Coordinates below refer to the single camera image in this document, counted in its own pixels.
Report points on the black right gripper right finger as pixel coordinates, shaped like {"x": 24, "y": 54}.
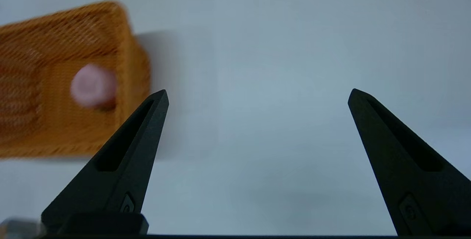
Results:
{"x": 401, "y": 172}

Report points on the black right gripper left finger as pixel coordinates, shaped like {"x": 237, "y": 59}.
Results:
{"x": 136, "y": 165}

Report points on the orange wicker basket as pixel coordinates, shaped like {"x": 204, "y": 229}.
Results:
{"x": 44, "y": 128}

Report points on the pink toy peach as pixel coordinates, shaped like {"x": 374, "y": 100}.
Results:
{"x": 92, "y": 86}

